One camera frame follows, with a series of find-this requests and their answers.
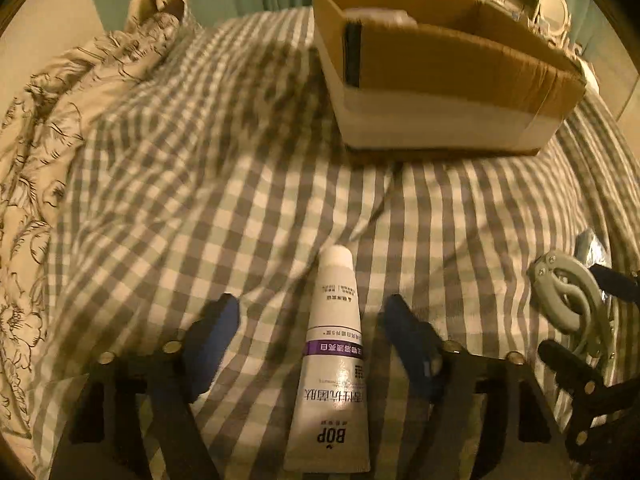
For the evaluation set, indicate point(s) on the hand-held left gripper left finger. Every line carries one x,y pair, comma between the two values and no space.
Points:
216,332

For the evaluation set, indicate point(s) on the white toothpaste tube purple band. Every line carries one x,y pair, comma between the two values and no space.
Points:
332,360

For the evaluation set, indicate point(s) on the floral line-print quilt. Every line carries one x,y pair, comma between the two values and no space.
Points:
55,125

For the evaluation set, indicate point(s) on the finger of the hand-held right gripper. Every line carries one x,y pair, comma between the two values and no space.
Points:
570,367
619,284

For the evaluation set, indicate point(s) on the white item in box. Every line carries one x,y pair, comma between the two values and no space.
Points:
382,16

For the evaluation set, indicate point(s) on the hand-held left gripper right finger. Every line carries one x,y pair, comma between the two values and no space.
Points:
407,332

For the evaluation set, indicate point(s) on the white framed round mirror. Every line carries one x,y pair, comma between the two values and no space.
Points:
552,10

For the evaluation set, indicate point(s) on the grey checked bed sheet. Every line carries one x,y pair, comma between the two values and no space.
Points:
280,200

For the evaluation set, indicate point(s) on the grey metal clip tool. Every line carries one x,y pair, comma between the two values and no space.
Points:
567,292

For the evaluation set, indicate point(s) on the silver foil packet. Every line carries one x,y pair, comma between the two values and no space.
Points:
594,250

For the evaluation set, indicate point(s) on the cardboard box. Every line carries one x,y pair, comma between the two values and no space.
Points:
430,65

